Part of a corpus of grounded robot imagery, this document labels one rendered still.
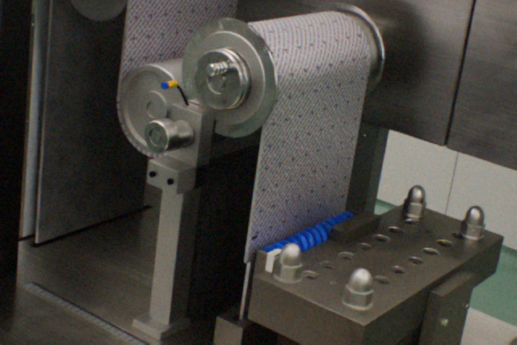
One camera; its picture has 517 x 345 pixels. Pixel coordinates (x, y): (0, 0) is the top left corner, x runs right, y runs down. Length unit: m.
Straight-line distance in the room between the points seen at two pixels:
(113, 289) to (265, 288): 0.29
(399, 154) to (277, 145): 2.98
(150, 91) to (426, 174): 2.93
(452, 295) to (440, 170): 2.84
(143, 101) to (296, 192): 0.24
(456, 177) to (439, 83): 2.67
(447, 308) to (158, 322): 0.38
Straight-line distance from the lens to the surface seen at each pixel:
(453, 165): 4.12
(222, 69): 1.20
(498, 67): 1.42
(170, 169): 1.24
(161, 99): 1.32
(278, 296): 1.22
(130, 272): 1.50
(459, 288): 1.34
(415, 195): 1.49
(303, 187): 1.34
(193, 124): 1.25
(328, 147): 1.37
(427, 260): 1.36
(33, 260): 1.52
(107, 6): 1.38
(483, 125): 1.44
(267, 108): 1.21
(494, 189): 4.07
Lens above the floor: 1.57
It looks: 19 degrees down
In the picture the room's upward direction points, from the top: 8 degrees clockwise
